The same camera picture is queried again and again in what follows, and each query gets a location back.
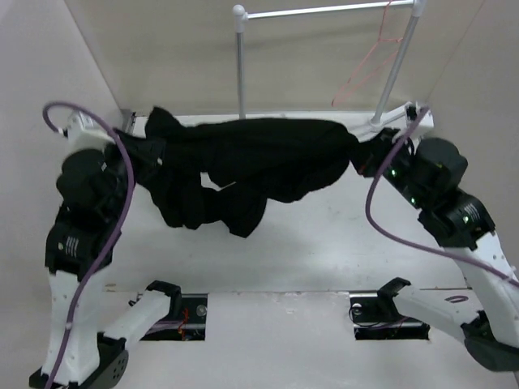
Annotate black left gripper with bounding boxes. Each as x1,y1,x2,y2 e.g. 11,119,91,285
104,126,169,217

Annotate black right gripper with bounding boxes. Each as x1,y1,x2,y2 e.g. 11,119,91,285
343,126,427,207

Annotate black trousers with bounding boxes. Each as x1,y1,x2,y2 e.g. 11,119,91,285
114,105,401,239

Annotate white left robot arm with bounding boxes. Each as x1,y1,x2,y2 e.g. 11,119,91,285
28,139,182,388

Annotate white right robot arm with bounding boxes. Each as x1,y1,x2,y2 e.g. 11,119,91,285
351,128,518,372

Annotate white clothes rack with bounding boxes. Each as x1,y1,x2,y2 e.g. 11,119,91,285
232,1,426,134

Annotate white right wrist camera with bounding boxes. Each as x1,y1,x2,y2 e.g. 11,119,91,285
405,103,435,133

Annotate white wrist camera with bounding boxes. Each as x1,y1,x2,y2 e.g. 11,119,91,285
405,103,435,133
65,111,113,150

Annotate pink wire hanger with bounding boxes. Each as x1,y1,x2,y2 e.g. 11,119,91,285
331,1,403,108

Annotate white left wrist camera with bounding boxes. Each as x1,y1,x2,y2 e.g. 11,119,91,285
65,111,113,150

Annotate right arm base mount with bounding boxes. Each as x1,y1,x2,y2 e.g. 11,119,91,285
348,291,431,341

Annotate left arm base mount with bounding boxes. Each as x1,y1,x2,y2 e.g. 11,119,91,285
141,293,208,341

